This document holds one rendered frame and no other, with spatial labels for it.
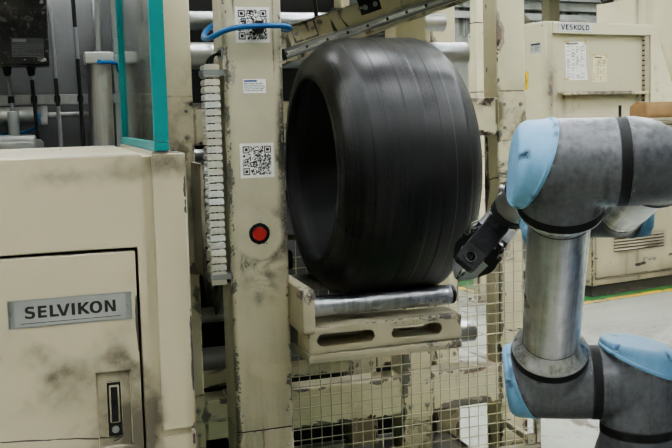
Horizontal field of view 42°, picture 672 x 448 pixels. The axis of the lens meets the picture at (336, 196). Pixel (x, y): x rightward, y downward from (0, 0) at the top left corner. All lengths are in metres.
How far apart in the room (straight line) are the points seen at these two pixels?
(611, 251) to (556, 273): 5.34
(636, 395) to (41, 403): 0.85
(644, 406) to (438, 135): 0.70
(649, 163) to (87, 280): 0.71
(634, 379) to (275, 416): 0.89
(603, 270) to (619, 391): 5.15
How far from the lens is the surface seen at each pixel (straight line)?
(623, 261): 6.69
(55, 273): 1.16
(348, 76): 1.87
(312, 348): 1.91
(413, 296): 1.99
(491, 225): 1.70
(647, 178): 1.16
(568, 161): 1.14
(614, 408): 1.45
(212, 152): 1.92
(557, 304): 1.30
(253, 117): 1.93
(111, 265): 1.16
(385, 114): 1.81
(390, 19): 2.46
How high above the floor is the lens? 1.31
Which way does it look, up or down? 5 degrees down
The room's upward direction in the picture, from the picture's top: 2 degrees counter-clockwise
